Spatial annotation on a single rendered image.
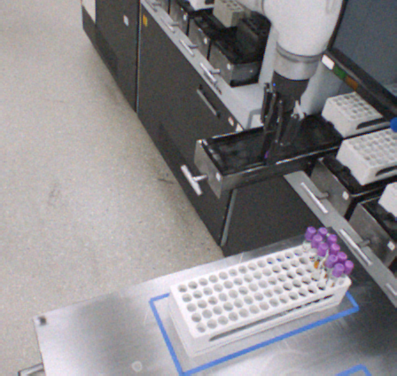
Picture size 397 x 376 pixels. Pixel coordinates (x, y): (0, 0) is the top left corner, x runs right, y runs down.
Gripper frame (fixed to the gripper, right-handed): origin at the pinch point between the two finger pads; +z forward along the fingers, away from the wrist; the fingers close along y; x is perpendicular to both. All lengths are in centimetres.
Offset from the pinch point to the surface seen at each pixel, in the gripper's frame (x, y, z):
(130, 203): 7, 67, 84
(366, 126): -31.5, 2.0, 3.3
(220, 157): 11.3, 3.1, 2.5
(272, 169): -0.3, -2.2, 5.3
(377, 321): 5.4, -44.3, 2.4
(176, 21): -11, 76, 9
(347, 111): -24.2, 3.4, -2.2
